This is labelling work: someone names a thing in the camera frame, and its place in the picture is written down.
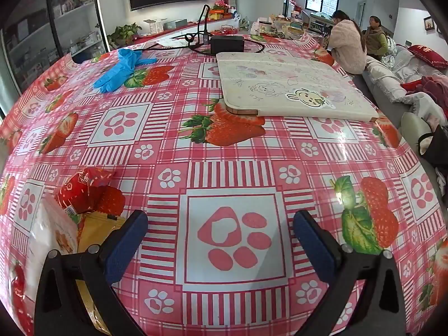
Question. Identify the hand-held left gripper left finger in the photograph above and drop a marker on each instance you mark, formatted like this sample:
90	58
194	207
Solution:
127	248

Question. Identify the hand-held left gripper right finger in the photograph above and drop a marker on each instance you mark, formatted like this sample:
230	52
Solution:
311	248

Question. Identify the yellow snack packet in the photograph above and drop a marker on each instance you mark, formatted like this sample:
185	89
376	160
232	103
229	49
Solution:
96	229

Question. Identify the red snack packet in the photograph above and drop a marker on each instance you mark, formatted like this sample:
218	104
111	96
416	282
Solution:
84	190

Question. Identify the white snack packet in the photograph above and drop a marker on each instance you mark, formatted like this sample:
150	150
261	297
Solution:
49	227

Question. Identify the strawberry printed tablecloth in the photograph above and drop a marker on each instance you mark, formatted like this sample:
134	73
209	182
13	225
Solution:
224	168

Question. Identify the black bag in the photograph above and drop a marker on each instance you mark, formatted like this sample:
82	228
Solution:
435	147

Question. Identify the white drawing board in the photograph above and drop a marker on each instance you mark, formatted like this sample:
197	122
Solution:
280	87

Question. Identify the blue nitrile gloves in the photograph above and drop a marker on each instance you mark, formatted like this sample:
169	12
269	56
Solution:
119	70

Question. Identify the grey sofa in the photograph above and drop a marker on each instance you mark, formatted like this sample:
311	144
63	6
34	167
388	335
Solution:
385	80

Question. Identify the green potted plant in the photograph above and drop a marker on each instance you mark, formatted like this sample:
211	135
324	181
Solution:
122	35

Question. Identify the clear plastic box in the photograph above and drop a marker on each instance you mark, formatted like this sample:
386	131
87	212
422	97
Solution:
154	26

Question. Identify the red pillow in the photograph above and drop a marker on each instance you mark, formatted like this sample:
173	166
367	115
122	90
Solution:
430	56

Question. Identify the grey box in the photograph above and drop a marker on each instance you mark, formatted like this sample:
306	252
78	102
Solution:
176	24

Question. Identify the glass door cabinet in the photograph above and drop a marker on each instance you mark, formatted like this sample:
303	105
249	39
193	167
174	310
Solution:
52	24

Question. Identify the black bent stand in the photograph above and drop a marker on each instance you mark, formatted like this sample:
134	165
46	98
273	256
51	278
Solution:
204	24

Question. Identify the window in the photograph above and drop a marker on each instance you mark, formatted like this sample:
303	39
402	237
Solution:
322	0

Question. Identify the small picture frame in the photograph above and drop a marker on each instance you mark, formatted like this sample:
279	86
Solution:
428	23

